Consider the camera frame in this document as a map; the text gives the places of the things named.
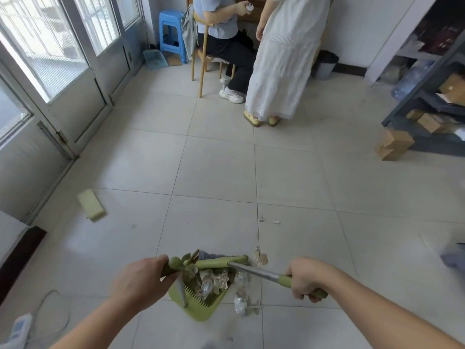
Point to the person's left hand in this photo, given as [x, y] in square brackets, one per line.
[136, 283]

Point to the person's right hand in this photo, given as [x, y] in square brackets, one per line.
[308, 276]

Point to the person's left thumb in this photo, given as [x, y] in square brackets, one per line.
[158, 260]

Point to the person's right fingers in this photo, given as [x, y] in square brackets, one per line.
[305, 296]

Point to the green plastic dustpan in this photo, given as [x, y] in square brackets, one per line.
[198, 307]

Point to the person's right forearm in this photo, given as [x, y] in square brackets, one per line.
[385, 312]

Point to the person's left forearm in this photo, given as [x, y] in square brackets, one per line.
[98, 328]

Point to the clear plastic wrappers in dustpan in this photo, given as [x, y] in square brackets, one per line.
[210, 281]

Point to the brown paper scraps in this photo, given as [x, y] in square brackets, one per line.
[261, 257]

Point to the crumpled clear plastic wrapper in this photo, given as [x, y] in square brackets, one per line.
[241, 305]

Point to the small white debris bits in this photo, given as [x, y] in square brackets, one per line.
[267, 220]

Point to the yellow sponge pad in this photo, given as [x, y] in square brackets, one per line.
[91, 205]

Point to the dark brown furniture edge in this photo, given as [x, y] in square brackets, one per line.
[20, 261]

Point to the white handheld device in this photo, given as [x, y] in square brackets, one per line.
[20, 328]

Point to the brown cardboard box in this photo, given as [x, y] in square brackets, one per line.
[428, 121]
[454, 89]
[394, 144]

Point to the blue plastic dustpan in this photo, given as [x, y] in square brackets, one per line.
[156, 58]

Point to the wooden chair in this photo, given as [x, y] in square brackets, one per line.
[202, 59]

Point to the grey glass door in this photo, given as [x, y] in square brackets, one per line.
[109, 43]
[54, 79]

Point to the dark grey metal shelf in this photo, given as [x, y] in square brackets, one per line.
[428, 105]

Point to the grey waste bin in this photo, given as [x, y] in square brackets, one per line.
[326, 67]

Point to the grey garment on chair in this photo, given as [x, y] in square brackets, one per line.
[189, 32]

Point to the blue plastic stool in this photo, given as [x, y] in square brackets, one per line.
[173, 30]

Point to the clear water jug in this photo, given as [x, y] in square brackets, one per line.
[412, 81]

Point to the small white round object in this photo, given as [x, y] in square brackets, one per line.
[249, 6]

